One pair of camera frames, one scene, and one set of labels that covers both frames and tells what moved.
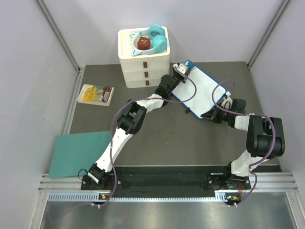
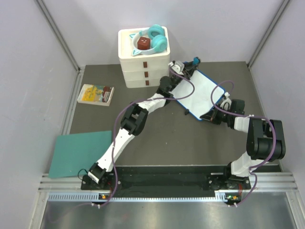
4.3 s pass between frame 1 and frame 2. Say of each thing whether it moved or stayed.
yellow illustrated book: stayed
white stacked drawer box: stayed
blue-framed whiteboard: stayed
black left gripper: moved
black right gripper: stayed
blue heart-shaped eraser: moved
